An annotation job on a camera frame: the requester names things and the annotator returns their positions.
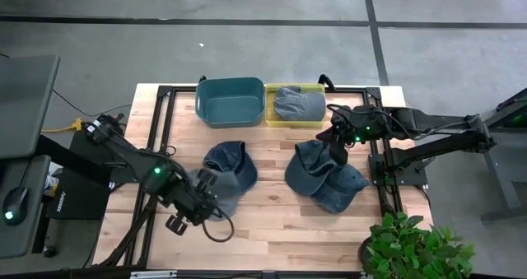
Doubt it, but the grey keyboard tray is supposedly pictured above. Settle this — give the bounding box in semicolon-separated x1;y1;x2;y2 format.
0;154;52;260

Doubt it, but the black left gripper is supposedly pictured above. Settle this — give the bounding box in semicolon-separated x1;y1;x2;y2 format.
175;168;220;227

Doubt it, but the teal plastic bin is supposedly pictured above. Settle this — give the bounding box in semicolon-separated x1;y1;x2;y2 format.
194;77;267;129

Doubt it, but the grey metal stand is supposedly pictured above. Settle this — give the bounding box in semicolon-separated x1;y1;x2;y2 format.
479;87;527;222

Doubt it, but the green leafy plant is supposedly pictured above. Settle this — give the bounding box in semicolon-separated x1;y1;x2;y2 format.
361;212;477;279

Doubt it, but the white yellow packet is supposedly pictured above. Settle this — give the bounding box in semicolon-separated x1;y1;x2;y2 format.
43;163;62;198

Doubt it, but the light grey denim cap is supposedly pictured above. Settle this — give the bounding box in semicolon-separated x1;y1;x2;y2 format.
273;85;327;123

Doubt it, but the yellow plug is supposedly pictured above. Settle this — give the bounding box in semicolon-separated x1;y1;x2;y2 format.
40;118;86;134

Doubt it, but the black plant pot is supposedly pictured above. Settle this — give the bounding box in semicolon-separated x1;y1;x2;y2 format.
357;235;374;267

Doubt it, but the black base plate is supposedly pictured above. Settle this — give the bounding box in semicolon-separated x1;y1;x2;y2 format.
368;153;429;186

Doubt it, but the dark navy denim cap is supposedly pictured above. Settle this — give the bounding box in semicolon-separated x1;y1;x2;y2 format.
203;140;259;196

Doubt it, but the slate blue denim cap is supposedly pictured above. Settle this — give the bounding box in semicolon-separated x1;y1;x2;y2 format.
283;139;343;197

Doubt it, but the yellow translucent plastic bin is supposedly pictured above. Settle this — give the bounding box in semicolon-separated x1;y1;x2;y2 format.
264;82;327;128

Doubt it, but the silver aluminium extrusion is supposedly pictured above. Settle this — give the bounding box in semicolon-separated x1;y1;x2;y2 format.
129;270;178;279

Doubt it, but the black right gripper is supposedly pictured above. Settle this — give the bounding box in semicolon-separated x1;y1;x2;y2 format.
315;104;390;167

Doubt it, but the black box white print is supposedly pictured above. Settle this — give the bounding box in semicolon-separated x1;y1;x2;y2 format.
44;130;113;221

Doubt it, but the black computer mouse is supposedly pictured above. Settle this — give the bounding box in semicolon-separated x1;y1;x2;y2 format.
2;186;30;226

